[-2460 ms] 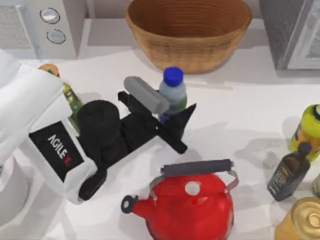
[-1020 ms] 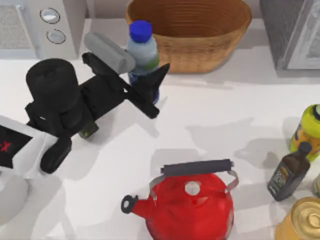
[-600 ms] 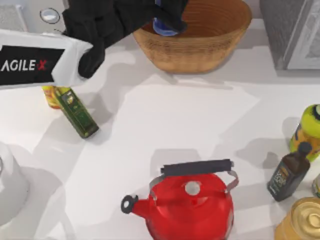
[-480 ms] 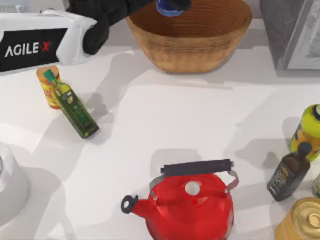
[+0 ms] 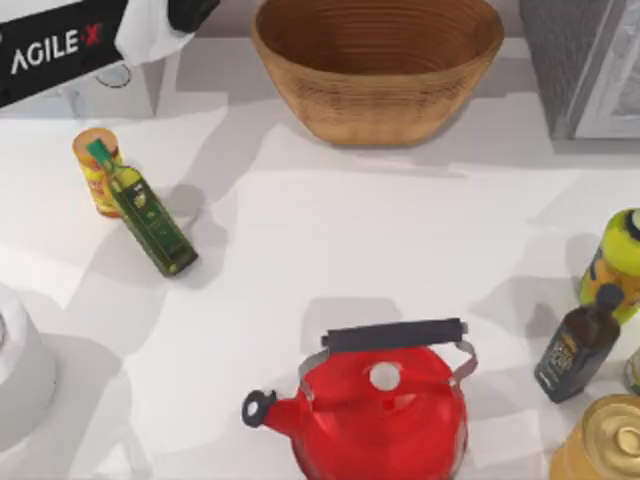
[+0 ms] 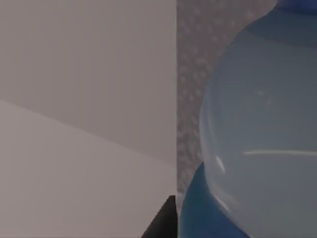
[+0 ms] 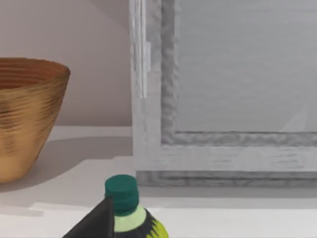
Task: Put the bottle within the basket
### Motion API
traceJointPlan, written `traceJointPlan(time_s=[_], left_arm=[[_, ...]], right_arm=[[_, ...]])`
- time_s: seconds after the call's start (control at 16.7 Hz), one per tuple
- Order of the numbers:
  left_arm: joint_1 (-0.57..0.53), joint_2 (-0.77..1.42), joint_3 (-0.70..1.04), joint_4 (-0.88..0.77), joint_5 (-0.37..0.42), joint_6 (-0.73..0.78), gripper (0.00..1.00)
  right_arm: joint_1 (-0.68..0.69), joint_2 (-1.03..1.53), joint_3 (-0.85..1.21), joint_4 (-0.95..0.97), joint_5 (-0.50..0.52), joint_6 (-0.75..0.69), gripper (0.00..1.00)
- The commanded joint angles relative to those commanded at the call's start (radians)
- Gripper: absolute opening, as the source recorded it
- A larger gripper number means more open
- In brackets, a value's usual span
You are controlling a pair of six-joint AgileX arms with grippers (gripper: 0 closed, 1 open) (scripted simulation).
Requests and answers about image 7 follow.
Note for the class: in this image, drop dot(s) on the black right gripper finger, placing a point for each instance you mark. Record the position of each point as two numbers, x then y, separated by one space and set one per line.
100 223

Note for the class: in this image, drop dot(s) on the green bottle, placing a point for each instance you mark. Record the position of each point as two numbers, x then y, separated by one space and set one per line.
123 196

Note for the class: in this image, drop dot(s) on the grey cabinet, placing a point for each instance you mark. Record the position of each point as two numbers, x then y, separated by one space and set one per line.
146 124

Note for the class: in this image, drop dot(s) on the brown woven basket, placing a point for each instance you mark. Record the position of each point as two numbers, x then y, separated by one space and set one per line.
27 119

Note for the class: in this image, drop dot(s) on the grey cabinet door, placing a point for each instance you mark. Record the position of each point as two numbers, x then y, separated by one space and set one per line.
235 74

